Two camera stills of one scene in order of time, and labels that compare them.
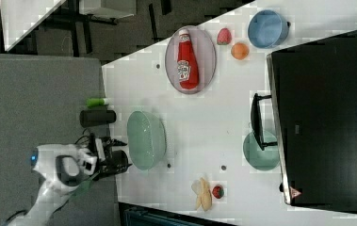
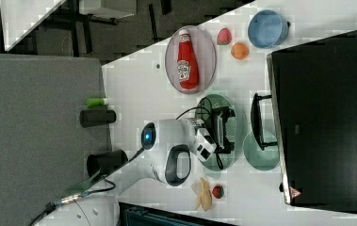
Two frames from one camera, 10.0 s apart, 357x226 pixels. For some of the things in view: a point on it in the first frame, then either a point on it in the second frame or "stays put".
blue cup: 267,29 stays put
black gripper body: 109,162 to 218,129
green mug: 258,158 stays put
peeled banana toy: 203,194 stays put
